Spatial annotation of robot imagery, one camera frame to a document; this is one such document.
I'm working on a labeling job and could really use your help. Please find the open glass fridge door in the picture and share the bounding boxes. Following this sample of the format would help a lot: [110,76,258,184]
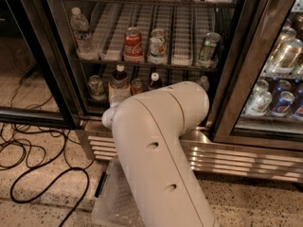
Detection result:
[0,0,80,130]

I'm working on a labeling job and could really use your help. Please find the bubble wrap sheet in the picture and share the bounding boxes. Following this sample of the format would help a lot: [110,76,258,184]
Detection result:
[109,175,145,227]

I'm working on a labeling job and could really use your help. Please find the stainless steel fridge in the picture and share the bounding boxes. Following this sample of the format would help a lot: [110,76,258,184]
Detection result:
[47,0,302,182]

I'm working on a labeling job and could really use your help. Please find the clear water bottle bottom shelf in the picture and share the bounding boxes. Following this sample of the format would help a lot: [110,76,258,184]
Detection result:
[196,76,209,92]

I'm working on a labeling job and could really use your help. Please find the brown drink bottle white cap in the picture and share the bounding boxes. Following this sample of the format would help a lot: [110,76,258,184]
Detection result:
[108,64,131,107]

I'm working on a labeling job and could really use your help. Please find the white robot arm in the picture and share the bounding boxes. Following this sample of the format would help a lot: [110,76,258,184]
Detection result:
[102,81,220,227]

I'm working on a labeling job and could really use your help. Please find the silver can right fridge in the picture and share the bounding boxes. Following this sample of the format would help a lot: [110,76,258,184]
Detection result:
[267,38,303,74]

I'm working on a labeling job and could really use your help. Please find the white green can right fridge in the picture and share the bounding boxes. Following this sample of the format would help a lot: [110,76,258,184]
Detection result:
[245,91,273,116]

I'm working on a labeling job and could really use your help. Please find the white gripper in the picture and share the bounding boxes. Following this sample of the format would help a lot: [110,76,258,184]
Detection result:
[102,107,116,130]

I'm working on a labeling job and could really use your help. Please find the clear water bottle shelf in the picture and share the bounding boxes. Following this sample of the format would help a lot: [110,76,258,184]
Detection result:
[70,8,98,61]
[196,76,209,92]

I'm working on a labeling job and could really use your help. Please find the clear plastic bin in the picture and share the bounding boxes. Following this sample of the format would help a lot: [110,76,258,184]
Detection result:
[91,156,194,227]

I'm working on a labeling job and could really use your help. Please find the white green soda can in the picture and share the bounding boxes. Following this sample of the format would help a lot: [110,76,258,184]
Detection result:
[148,28,167,64]

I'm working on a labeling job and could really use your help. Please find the blue pepsi can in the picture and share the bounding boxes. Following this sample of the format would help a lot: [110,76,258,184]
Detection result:
[270,91,294,117]

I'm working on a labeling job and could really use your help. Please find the red coca-cola can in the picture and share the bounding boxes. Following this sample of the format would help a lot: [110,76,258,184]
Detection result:
[123,27,143,62]

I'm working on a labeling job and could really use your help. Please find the clear water bottle middle shelf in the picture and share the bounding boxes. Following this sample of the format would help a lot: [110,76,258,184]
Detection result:
[70,8,98,61]

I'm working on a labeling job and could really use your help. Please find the closed glass fridge door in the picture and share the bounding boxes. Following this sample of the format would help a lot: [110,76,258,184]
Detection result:
[214,0,303,151]

